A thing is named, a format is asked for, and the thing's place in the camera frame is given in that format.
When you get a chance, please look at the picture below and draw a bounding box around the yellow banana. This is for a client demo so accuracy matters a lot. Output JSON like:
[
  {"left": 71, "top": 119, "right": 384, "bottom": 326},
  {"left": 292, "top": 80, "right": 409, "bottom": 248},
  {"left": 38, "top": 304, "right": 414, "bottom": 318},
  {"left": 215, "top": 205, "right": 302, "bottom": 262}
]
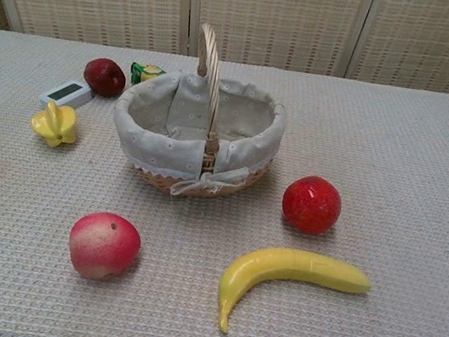
[{"left": 211, "top": 237, "right": 376, "bottom": 337}]

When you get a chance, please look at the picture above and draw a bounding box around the dark red apple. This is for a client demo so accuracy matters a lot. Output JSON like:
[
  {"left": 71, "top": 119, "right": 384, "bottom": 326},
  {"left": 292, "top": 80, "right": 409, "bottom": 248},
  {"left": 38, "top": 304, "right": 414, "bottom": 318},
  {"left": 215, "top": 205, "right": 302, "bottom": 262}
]
[{"left": 80, "top": 54, "right": 130, "bottom": 101}]

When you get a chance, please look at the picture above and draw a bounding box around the pink peach fruit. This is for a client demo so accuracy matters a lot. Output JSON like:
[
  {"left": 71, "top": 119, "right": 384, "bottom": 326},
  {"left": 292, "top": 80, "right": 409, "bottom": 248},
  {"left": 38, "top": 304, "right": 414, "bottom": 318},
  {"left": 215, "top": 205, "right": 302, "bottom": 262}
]
[{"left": 63, "top": 206, "right": 146, "bottom": 287}]

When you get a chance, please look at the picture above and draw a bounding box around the white digital timer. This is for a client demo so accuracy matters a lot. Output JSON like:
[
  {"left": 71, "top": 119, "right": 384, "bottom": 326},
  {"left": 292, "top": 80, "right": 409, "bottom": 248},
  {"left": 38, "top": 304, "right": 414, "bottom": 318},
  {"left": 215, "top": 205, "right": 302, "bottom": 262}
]
[{"left": 38, "top": 76, "right": 95, "bottom": 116}]

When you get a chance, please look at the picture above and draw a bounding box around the wicker basket with cloth liner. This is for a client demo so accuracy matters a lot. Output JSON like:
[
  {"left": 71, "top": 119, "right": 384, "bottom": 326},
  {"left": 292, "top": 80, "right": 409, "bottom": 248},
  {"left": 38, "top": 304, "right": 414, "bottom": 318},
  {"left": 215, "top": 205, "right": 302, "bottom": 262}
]
[{"left": 101, "top": 11, "right": 300, "bottom": 213}]

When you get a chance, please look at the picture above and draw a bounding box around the bright red round fruit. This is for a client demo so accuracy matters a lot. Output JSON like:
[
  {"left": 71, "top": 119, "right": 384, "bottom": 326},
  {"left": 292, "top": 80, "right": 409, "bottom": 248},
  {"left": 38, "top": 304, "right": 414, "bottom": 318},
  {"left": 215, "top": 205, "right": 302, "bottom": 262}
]
[{"left": 277, "top": 171, "right": 346, "bottom": 240}]

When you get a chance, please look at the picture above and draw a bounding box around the green yellow drink carton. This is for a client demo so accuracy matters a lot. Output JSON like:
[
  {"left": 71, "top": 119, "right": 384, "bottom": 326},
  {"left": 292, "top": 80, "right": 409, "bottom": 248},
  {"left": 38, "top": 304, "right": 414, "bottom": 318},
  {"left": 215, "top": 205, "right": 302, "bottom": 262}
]
[{"left": 128, "top": 60, "right": 168, "bottom": 90}]

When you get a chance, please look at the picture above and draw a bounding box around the yellow starfruit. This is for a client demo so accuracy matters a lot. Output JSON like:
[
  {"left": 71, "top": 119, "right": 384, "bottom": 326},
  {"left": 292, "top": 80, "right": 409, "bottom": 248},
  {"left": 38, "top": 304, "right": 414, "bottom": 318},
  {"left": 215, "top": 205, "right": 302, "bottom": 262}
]
[{"left": 27, "top": 97, "right": 83, "bottom": 151}]

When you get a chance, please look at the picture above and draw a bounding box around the woven bamboo folding screen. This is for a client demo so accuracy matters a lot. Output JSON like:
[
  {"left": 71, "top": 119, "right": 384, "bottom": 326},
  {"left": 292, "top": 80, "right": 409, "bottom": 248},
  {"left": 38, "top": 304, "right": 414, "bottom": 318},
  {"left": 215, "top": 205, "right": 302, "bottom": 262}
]
[{"left": 0, "top": 0, "right": 449, "bottom": 101}]

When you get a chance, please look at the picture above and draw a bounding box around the beige waffle-weave tablecloth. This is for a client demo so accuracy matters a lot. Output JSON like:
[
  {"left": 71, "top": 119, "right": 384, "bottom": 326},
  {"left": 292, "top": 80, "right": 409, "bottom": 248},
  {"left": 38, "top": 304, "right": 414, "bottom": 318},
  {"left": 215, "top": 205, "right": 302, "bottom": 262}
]
[{"left": 0, "top": 18, "right": 449, "bottom": 337}]

